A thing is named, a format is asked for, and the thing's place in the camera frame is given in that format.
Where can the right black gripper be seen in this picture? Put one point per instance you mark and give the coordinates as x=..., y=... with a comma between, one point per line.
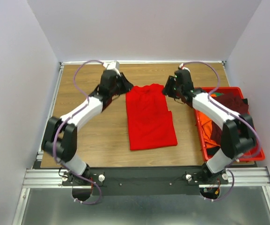
x=170, y=82

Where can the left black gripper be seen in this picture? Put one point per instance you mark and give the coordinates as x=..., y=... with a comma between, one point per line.
x=127, y=86

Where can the red t shirt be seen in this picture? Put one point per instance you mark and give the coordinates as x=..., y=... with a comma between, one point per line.
x=150, y=122

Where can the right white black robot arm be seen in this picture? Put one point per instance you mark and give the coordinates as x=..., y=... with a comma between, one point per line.
x=238, y=132

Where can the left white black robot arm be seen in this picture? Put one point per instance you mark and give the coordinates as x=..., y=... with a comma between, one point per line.
x=60, y=136

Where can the green t shirt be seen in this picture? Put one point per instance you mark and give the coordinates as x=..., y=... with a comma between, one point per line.
x=216, y=94

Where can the orange t shirt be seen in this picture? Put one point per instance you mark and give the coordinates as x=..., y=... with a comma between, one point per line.
x=206, y=128

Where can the red plastic bin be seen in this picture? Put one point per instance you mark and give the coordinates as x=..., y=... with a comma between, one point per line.
x=252, y=155

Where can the maroon t shirt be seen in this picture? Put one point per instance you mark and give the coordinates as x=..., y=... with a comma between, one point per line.
x=233, y=102

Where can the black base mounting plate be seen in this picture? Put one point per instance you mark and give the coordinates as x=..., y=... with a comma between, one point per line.
x=169, y=180

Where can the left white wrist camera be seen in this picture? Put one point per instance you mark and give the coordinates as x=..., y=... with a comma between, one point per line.
x=113, y=65

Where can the aluminium frame rail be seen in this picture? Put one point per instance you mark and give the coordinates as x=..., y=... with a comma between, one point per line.
x=25, y=191

